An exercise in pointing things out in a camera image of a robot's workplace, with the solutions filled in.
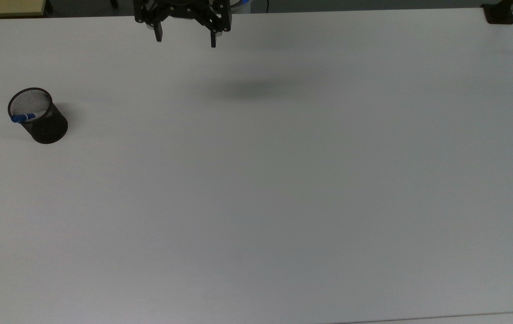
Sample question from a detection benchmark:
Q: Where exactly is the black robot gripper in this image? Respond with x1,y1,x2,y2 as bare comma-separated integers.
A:
133,0,233,48

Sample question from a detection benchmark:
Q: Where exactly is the black mesh pen holder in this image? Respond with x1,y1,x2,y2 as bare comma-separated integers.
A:
7,87,68,145

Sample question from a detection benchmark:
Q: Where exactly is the yellow wooden table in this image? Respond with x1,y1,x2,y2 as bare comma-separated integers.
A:
0,0,47,19

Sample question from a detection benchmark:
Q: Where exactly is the black table clamp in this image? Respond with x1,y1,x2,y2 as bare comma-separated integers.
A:
481,0,513,25

